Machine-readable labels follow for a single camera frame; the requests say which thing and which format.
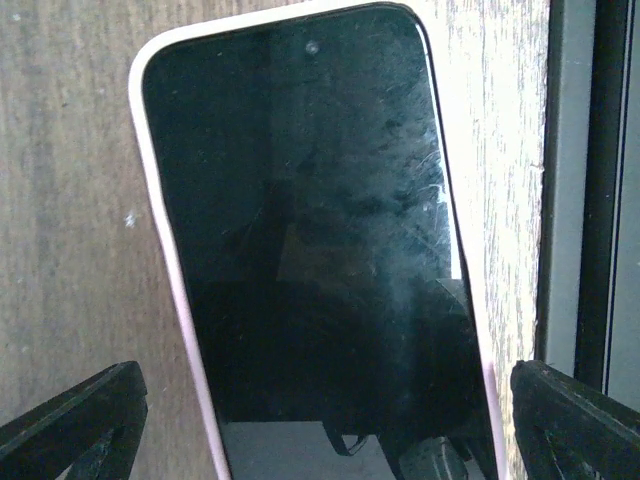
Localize pink phone case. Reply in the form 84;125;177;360
127;0;510;480

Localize black metal enclosure frame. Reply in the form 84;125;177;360
535;1;639;408

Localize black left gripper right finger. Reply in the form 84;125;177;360
510;360;639;479

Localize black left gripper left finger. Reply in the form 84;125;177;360
1;361;148;479

